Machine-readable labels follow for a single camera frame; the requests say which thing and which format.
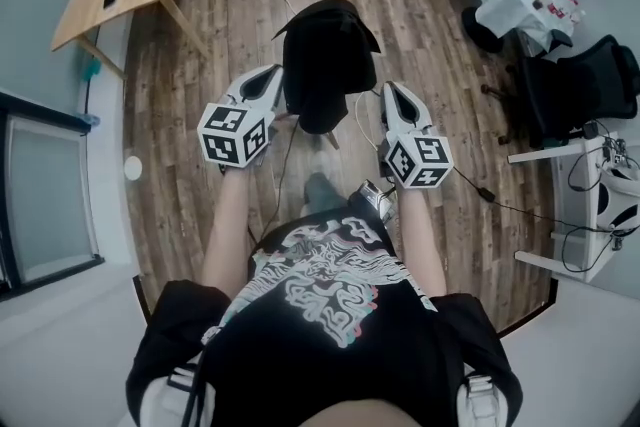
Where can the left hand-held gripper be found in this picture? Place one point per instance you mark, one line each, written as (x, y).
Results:
(225, 132)

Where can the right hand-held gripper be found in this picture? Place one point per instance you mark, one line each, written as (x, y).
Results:
(425, 160)

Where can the black garment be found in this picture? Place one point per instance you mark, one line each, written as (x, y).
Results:
(325, 65)

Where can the person's left forearm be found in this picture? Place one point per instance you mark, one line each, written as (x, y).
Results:
(225, 230)

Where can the person's right forearm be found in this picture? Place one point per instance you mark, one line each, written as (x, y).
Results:
(420, 245)

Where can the black silver waist device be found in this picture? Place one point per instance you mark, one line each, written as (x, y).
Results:
(372, 200)

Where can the person's white shoe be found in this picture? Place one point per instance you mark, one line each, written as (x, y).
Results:
(321, 161)

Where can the round table black base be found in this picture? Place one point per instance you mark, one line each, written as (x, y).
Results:
(482, 32)

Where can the person's grey trouser leg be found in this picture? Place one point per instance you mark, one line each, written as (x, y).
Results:
(325, 195)

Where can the white round floor disc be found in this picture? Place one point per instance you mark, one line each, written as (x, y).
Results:
(133, 168)

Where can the teal small object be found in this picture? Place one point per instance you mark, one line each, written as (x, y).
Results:
(91, 70)

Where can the clear plastic bottle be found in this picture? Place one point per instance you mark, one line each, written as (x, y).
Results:
(87, 118)

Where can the black office chair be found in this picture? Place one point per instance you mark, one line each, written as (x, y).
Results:
(575, 90)

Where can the black power adapter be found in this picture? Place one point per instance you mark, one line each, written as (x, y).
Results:
(590, 130)

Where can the black framed glass partition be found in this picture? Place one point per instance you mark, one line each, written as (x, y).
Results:
(50, 195)

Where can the white headset device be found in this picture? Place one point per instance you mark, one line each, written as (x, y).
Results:
(622, 205)

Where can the person's black printed t-shirt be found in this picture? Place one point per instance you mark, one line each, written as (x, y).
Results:
(310, 360)

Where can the white open frame desk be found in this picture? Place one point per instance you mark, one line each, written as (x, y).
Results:
(592, 260)

